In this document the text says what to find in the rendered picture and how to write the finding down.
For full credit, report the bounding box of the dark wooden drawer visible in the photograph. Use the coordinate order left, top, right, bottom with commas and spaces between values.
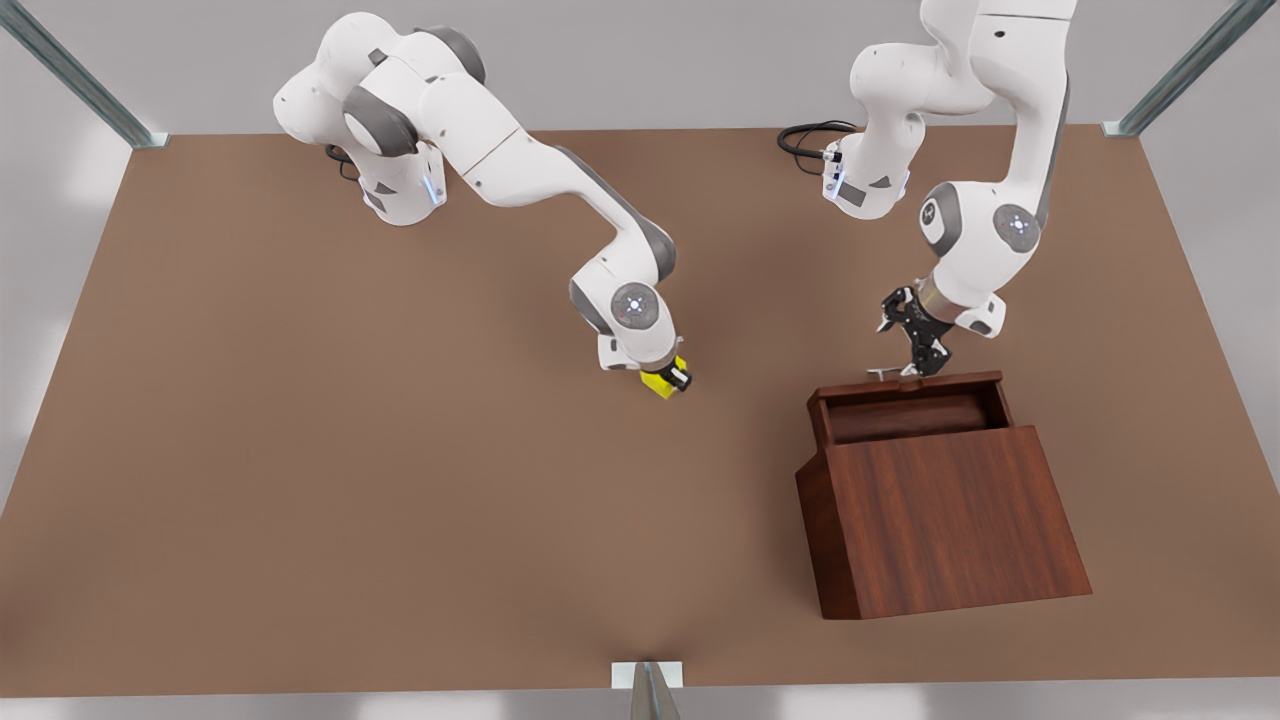
806, 365, 1015, 450

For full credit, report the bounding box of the yellow square block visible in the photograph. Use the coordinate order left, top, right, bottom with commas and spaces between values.
640, 354, 689, 401

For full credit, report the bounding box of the dark wooden cabinet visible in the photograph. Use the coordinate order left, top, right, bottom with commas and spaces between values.
795, 425, 1094, 622

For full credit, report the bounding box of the silver frame post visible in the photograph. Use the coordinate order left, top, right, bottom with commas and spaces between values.
1102, 0, 1280, 138
0, 0, 170, 150
612, 661, 685, 720

